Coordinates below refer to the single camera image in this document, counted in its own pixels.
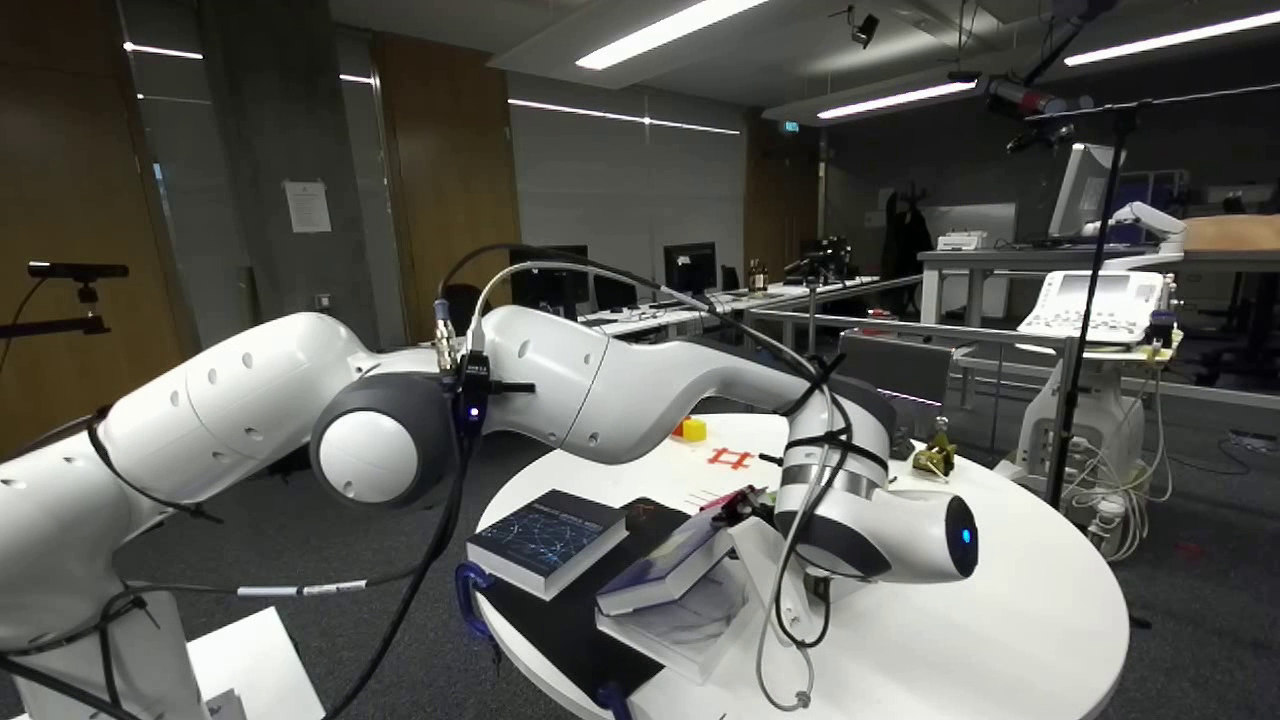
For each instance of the ceiling light strip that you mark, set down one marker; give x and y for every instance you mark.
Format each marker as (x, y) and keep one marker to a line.
(903, 100)
(625, 119)
(664, 32)
(1174, 42)

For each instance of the yellow toy block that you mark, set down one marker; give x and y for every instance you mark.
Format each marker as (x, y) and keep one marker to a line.
(690, 429)

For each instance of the navy book with network print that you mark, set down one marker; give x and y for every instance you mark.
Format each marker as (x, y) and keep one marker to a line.
(543, 535)

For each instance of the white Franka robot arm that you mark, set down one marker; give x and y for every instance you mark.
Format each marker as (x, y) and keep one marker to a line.
(243, 387)

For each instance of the person in black clothes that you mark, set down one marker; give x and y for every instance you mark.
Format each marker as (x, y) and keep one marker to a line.
(906, 244)

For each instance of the pink book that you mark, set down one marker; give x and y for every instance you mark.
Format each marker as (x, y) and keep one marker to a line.
(725, 501)

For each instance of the black computer monitor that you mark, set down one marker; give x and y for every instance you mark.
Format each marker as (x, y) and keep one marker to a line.
(544, 284)
(690, 267)

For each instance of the white paper notice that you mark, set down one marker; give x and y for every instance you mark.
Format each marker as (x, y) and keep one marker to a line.
(307, 205)

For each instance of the brown cardboard box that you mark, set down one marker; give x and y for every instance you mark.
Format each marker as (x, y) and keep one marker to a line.
(1234, 236)

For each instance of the white ultrasound machine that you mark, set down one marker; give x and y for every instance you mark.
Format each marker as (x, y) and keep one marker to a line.
(1133, 314)

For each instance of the black and yellow toy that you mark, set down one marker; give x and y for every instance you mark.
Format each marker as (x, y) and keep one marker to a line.
(932, 462)

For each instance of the black tripod pole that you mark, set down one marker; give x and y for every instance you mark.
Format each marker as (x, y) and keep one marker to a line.
(1085, 306)

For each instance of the white book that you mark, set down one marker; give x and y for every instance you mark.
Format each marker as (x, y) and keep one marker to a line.
(681, 633)

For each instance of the black camera on stand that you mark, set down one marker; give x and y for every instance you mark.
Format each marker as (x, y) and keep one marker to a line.
(79, 270)

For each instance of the black ceiling camera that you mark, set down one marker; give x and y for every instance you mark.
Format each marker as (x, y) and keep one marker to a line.
(865, 24)

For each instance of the black office chair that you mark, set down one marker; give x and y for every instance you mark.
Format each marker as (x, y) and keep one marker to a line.
(614, 290)

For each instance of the long white desk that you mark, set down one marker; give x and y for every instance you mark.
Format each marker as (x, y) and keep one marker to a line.
(641, 316)

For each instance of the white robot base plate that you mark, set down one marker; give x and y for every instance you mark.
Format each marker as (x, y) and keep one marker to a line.
(247, 654)

